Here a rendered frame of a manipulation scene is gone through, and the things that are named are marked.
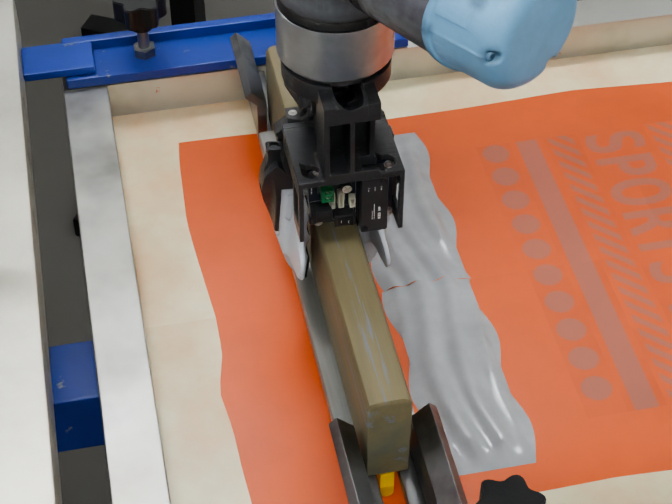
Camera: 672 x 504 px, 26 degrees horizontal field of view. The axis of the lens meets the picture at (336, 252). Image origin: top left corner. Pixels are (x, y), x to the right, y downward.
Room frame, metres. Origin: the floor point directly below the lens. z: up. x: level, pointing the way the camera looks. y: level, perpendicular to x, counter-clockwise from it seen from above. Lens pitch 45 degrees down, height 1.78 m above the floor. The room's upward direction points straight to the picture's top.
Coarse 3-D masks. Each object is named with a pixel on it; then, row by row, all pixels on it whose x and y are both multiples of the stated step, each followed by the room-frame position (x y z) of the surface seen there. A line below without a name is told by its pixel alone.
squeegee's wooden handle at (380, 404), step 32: (288, 96) 0.88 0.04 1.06; (320, 256) 0.72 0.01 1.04; (352, 256) 0.71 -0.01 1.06; (320, 288) 0.72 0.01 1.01; (352, 288) 0.68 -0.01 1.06; (352, 320) 0.65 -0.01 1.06; (384, 320) 0.65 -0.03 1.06; (352, 352) 0.62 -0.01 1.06; (384, 352) 0.62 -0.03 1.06; (352, 384) 0.62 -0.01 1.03; (384, 384) 0.59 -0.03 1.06; (352, 416) 0.62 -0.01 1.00; (384, 416) 0.58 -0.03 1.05; (384, 448) 0.58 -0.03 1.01
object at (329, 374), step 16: (304, 288) 0.74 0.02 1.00; (304, 304) 0.72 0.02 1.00; (320, 304) 0.72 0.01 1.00; (320, 320) 0.71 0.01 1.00; (320, 336) 0.69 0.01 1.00; (320, 352) 0.68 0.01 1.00; (320, 368) 0.66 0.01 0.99; (336, 368) 0.66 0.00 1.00; (336, 384) 0.65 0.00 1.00; (336, 400) 0.63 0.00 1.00; (336, 416) 0.62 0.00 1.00
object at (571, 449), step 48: (480, 288) 0.78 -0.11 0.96; (528, 288) 0.78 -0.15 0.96; (240, 336) 0.73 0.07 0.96; (288, 336) 0.73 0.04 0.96; (528, 336) 0.73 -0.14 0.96; (240, 384) 0.68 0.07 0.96; (288, 384) 0.68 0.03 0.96; (528, 384) 0.68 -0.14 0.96; (240, 432) 0.64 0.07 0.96; (288, 432) 0.64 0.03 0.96; (576, 432) 0.64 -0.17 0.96; (624, 432) 0.64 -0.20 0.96; (288, 480) 0.60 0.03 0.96; (336, 480) 0.60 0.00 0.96; (480, 480) 0.60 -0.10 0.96; (528, 480) 0.60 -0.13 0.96; (576, 480) 0.60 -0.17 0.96
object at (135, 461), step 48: (624, 0) 1.11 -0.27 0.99; (576, 48) 1.07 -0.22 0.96; (624, 48) 1.08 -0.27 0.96; (96, 96) 0.97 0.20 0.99; (144, 96) 0.99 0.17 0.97; (192, 96) 1.00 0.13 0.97; (240, 96) 1.01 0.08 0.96; (96, 144) 0.91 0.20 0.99; (96, 192) 0.85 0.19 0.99; (96, 240) 0.79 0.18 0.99; (96, 288) 0.74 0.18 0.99; (96, 336) 0.70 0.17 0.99; (144, 336) 0.70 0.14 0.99; (144, 384) 0.65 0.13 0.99; (144, 432) 0.61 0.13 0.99; (144, 480) 0.57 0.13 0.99
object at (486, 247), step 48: (576, 96) 1.01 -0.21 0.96; (624, 96) 1.01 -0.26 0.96; (192, 144) 0.95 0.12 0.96; (240, 144) 0.95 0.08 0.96; (432, 144) 0.95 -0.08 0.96; (480, 144) 0.95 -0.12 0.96; (192, 192) 0.89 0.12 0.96; (240, 192) 0.89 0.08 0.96; (480, 192) 0.89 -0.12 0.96; (192, 240) 0.83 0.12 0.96; (240, 240) 0.83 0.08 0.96; (480, 240) 0.83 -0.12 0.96; (240, 288) 0.78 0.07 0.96; (288, 288) 0.78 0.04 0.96
